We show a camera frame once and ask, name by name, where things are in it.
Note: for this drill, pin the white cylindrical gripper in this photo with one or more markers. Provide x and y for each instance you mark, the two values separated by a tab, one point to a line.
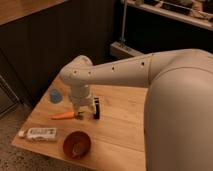
81	96

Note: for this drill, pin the blue cup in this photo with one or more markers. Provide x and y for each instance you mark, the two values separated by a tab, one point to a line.
55	96

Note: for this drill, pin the black standing eraser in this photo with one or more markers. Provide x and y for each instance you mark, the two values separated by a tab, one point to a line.
96	114

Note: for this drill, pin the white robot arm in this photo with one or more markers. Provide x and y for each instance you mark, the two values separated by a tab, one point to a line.
178	110

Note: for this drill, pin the orange bowl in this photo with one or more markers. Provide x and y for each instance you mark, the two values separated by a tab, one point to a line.
77	145

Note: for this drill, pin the wooden shelf with clutter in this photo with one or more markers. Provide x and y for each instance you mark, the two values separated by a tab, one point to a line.
195	12

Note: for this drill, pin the orange toy carrot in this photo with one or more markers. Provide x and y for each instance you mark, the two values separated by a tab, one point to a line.
65	115

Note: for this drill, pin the metal shelf post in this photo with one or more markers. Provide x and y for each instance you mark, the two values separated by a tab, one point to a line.
123	24

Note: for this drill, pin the white tube with label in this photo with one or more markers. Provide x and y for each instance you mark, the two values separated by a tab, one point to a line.
39	134

